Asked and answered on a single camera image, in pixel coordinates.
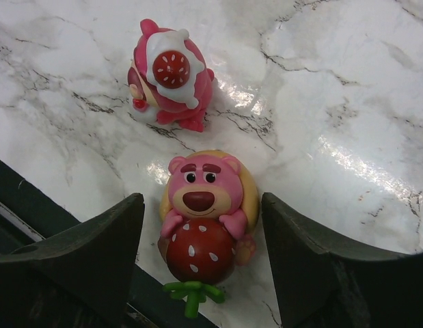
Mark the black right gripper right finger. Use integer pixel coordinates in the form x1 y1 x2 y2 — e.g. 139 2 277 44
262 193 423 327

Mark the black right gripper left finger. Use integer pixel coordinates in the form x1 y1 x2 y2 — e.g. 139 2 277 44
0 193 144 327

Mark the pink bear donut figure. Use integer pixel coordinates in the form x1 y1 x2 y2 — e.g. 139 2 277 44
158 150 260 318

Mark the pink bear strawberry figure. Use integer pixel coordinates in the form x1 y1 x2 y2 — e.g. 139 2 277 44
128 18 215 133

